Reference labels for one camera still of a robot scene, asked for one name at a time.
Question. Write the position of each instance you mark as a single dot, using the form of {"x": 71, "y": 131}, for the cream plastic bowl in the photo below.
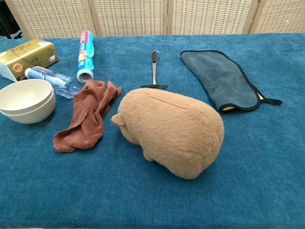
{"x": 35, "y": 118}
{"x": 26, "y": 95}

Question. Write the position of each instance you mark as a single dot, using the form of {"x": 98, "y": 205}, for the tan plush toy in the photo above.
{"x": 171, "y": 131}

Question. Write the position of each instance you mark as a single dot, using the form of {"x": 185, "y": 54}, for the brown crumpled cloth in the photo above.
{"x": 90, "y": 119}

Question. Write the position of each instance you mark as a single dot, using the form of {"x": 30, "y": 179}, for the grey towel black trim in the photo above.
{"x": 221, "y": 78}

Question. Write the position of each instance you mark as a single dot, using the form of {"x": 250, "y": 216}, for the blue table cloth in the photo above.
{"x": 152, "y": 202}

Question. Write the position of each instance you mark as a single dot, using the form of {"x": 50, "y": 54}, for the plastic wrap roll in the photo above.
{"x": 85, "y": 57}

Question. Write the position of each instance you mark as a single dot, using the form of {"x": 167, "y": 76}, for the woven folding screen panel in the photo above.
{"x": 52, "y": 16}
{"x": 212, "y": 15}
{"x": 128, "y": 16}
{"x": 281, "y": 14}

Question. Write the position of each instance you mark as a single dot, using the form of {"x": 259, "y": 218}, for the clear plastic water bottle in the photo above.
{"x": 54, "y": 80}

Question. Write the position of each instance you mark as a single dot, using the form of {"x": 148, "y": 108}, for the gold tissue pack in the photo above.
{"x": 26, "y": 55}

